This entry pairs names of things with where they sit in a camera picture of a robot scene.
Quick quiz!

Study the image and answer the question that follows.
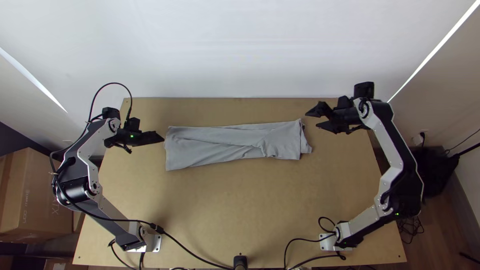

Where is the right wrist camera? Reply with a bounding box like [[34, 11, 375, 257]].
[[336, 95, 354, 110]]

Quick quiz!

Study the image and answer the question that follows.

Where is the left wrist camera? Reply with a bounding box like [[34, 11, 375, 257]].
[[125, 116, 142, 132]]

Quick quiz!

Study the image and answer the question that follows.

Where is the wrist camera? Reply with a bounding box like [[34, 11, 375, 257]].
[[125, 116, 142, 132], [336, 95, 354, 110]]

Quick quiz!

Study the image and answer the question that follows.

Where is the grey t-shirt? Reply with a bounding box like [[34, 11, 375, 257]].
[[163, 118, 313, 172]]

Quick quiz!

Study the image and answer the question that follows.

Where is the black cable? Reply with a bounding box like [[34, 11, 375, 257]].
[[86, 82, 134, 125], [107, 239, 138, 270], [286, 251, 348, 270], [283, 233, 337, 270], [149, 223, 235, 270]]

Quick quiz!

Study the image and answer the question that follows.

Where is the brown cardboard box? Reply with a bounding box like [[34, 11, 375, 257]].
[[0, 146, 86, 245]]

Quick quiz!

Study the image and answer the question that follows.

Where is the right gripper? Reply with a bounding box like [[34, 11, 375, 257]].
[[305, 101, 362, 136]]

